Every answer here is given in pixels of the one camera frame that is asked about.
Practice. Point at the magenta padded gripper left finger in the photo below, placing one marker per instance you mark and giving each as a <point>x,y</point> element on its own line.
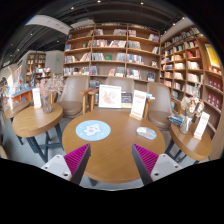
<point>70,167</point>

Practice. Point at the white sign card table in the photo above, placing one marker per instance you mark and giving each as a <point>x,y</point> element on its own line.
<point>36,98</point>
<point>201,125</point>

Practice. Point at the book on middle chair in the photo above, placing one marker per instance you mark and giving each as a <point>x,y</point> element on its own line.
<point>126,97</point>

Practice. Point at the white framed picture sign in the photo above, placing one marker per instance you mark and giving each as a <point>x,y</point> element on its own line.
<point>109,96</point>

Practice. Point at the middle brown leather armchair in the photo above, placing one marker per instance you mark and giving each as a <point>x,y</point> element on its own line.
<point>127,86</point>

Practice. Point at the glass vase dried flowers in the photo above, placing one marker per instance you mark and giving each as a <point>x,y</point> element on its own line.
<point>192,106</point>
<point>48,87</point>

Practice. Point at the distant wooden bookshelf left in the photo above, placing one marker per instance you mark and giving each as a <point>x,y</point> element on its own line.
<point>33,63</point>

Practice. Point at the grey computer mouse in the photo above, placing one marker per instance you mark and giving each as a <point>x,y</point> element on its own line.
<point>146,132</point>

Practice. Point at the white sign card right table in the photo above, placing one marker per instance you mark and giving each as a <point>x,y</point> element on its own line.
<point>201,125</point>

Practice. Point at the round blue mouse pad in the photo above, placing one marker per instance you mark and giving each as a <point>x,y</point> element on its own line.
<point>93,130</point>

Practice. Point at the round wooden table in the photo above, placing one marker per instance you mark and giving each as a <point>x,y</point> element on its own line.
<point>32,122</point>
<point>111,159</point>
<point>197,149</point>

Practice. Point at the white sign card left table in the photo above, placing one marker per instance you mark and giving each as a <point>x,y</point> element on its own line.
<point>36,98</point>

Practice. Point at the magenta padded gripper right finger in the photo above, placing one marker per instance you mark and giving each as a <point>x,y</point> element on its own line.
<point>151,166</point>

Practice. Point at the white red menu stand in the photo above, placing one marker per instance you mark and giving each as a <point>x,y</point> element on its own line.
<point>138,104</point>

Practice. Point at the round wooden centre table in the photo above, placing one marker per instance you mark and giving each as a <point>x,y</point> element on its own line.
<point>111,159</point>

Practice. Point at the stack of books right table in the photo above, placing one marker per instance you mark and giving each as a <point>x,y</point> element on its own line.
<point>176,118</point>

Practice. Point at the glass vase dried flowers right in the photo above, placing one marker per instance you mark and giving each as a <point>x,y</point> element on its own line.
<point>192,106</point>

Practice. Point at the glass vase dried flowers left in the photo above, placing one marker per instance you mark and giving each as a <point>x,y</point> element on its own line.
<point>48,87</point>

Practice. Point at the round wooden left table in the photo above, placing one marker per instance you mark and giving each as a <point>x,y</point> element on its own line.
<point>32,122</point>

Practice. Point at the left brown leather armchair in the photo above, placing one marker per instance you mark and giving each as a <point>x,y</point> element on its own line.
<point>74,96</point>

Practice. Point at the right brown leather armchair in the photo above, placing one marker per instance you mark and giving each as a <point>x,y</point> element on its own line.
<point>160,109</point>

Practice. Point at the brown leather armchair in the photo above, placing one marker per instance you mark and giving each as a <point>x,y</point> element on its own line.
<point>74,96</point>
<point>160,109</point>
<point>127,86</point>

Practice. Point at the large wooden centre bookshelf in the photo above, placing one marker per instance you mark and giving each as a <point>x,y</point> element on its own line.
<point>113,49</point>

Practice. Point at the round wooden right table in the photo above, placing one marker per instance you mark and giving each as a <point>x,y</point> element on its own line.
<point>197,149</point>

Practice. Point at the orange blue display counter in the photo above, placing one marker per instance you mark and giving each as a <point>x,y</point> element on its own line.
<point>13,96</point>

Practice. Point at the wooden right bookshelf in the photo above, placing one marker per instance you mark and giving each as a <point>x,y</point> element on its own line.
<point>187,58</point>

